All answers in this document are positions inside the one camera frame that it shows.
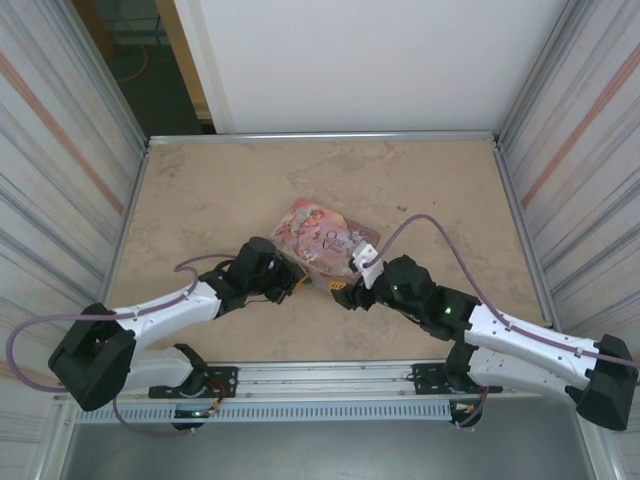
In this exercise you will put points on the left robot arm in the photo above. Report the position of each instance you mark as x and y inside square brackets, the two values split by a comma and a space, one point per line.
[160, 310]

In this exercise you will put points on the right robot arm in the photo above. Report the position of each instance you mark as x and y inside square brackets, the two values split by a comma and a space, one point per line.
[525, 335]

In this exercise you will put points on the aluminium table right bar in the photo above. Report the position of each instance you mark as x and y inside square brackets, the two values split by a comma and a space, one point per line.
[522, 225]

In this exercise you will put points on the aluminium table bar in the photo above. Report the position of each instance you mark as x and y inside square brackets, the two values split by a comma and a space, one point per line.
[127, 220]
[522, 225]
[320, 137]

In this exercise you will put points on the aluminium table left bar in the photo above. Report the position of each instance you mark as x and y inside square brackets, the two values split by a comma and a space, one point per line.
[127, 220]

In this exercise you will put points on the aluminium table back bar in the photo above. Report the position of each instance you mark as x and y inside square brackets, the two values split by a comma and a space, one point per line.
[320, 137]

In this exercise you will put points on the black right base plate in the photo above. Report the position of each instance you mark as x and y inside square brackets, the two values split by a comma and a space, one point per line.
[427, 377]

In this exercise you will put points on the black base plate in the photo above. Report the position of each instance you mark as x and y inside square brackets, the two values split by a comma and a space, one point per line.
[222, 375]
[427, 377]

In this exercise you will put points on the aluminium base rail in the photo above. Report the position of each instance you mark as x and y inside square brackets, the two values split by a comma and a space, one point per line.
[320, 380]

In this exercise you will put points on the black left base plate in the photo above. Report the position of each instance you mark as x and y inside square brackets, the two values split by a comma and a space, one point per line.
[222, 375]

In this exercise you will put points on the wooden door frame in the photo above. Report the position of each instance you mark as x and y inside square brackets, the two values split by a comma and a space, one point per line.
[182, 55]

